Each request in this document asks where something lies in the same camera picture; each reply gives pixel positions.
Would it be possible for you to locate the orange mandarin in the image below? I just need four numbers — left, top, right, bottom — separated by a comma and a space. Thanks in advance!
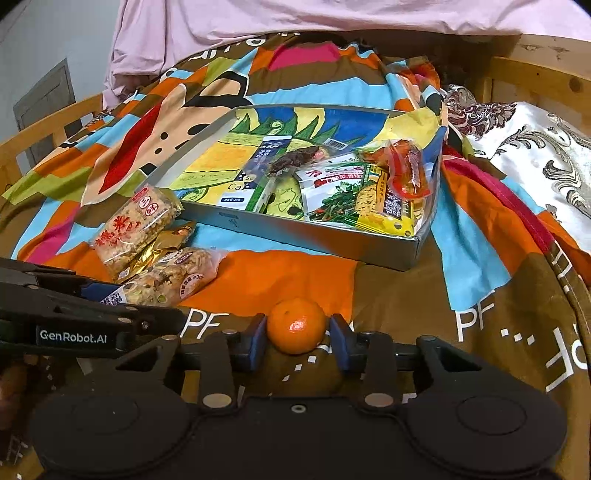
266, 297, 327, 355

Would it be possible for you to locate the nut brittle snack packet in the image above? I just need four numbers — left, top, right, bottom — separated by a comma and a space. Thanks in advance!
101, 247, 228, 307

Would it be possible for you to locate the glutinous rice cracker packet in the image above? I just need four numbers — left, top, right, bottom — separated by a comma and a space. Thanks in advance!
91, 184, 182, 280

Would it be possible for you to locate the person's left hand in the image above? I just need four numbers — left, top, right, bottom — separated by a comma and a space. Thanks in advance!
0, 363, 27, 431

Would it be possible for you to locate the gold foil snack packet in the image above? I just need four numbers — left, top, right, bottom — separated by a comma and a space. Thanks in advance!
116, 221, 197, 284

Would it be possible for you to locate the yellow seaweed snack packet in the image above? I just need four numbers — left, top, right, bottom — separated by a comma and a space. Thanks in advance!
355, 164, 416, 238

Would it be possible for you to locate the colourful cartoon bedsheet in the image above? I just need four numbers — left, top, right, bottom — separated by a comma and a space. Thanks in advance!
1, 31, 590, 479

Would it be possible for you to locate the blue white milk packet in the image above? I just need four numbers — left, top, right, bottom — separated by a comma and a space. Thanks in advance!
198, 136, 291, 213

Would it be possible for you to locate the green vegetable snack packet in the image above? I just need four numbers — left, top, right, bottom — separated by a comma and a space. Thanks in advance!
294, 162, 377, 227

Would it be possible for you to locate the colourful printed cardboard tray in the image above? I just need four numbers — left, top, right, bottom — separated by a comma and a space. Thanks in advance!
148, 105, 447, 270

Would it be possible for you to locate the red sausage snack packet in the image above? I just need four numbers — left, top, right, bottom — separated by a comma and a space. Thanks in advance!
358, 139, 431, 200

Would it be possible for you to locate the dark dried fruit packet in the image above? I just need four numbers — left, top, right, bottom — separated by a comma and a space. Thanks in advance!
266, 146, 329, 177

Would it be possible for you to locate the floral satin quilt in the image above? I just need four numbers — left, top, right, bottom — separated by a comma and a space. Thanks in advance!
444, 85, 590, 252

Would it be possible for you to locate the pink hanging sheet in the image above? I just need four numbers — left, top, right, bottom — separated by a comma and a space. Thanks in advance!
102, 0, 590, 108

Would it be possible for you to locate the wooden cabinet box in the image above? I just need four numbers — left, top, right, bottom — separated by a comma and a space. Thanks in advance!
434, 34, 591, 134

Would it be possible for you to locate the wooden bed rail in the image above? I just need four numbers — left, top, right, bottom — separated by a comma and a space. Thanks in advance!
0, 94, 102, 193

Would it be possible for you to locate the grey wall panel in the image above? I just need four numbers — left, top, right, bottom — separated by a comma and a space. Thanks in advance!
13, 59, 76, 173

